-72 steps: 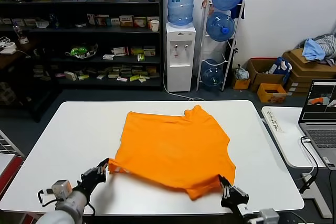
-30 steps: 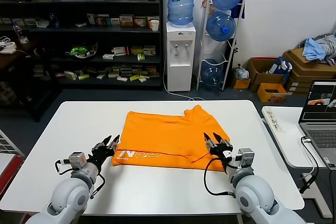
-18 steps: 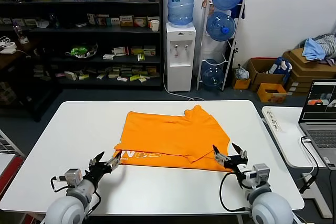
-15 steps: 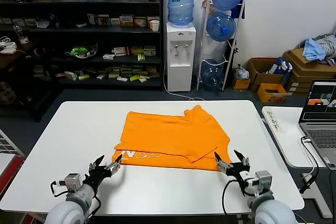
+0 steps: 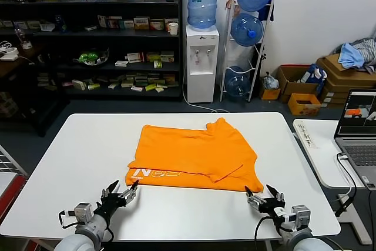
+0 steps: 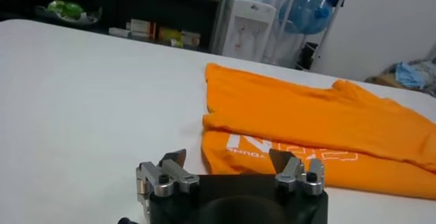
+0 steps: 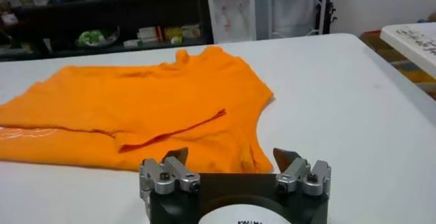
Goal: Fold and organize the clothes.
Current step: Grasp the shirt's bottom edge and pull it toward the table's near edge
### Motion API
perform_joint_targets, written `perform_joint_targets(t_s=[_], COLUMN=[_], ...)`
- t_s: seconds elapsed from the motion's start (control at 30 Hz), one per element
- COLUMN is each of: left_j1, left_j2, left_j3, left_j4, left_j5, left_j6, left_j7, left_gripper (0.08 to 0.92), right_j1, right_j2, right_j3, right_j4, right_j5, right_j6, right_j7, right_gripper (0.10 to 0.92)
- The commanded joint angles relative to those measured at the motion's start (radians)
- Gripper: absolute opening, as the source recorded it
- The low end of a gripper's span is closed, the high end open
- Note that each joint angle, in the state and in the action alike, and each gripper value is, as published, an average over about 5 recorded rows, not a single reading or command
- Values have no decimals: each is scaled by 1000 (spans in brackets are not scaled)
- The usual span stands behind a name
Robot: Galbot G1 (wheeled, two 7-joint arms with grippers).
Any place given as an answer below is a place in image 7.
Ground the yellow cardboard box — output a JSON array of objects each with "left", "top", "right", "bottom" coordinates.
[{"left": 401, "top": 69, "right": 436, "bottom": 84}]

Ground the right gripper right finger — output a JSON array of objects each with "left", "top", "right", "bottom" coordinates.
[{"left": 272, "top": 147, "right": 332, "bottom": 198}]

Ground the bowl of green snacks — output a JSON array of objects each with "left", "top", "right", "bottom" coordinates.
[{"left": 75, "top": 26, "right": 121, "bottom": 48}]

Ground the white metal jug rack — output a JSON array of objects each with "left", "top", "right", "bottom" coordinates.
[{"left": 253, "top": 0, "right": 328, "bottom": 39}]

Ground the red white medicine box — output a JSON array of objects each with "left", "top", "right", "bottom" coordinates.
[{"left": 138, "top": 26, "right": 164, "bottom": 42}]

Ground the black tripod stand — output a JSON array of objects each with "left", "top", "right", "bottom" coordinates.
[{"left": 315, "top": 0, "right": 338, "bottom": 35}]

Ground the white side table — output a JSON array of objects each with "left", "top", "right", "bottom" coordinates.
[{"left": 379, "top": 22, "right": 436, "bottom": 80}]

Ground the black shelving unit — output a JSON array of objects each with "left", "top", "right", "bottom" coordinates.
[{"left": 0, "top": 0, "right": 214, "bottom": 62}]

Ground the orange t-shirt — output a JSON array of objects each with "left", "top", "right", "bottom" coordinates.
[{"left": 0, "top": 45, "right": 275, "bottom": 174}]

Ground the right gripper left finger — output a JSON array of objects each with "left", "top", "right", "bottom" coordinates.
[{"left": 138, "top": 147, "right": 202, "bottom": 199}]

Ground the white water dispenser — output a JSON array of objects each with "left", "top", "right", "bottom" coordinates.
[{"left": 205, "top": 0, "right": 257, "bottom": 44}]

